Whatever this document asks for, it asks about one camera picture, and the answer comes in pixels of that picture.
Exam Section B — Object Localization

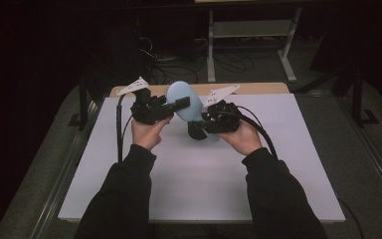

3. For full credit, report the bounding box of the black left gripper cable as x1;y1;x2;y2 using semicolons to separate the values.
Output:
114;94;134;163

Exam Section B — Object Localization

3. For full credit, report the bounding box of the person's right hand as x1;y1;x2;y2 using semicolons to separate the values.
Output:
216;119;264;157

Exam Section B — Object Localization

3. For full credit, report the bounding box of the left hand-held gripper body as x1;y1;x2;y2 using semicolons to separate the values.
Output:
115;76;177;126

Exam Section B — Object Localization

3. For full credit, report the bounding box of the person's left hand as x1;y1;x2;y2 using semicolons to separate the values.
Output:
130;115;174;152

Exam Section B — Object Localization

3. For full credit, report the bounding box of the black mesh pen cup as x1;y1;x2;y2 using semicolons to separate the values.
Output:
187;120;209;141

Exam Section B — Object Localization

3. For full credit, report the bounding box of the white metal desk frame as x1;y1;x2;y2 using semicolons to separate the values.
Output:
206;6;303;84

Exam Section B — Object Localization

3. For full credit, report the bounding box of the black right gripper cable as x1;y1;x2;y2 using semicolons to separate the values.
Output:
223;105;366;239

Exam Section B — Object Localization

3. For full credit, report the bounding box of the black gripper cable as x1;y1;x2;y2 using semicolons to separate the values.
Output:
223;105;366;239
114;94;134;163

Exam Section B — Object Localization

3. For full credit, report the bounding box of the tangle of floor cables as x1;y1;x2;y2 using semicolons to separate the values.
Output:
135;34;267;86

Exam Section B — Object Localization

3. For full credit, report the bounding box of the light blue hairbrush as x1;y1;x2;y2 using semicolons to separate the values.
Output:
165;80;221;144

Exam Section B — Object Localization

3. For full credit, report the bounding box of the white table sheet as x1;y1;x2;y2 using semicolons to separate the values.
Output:
57;93;346;223

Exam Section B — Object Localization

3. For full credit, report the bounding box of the black metal stand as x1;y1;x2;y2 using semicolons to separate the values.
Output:
67;74;93;131
350;64;381;128

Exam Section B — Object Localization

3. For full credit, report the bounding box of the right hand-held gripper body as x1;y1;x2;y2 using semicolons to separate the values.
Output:
201;84;244;134

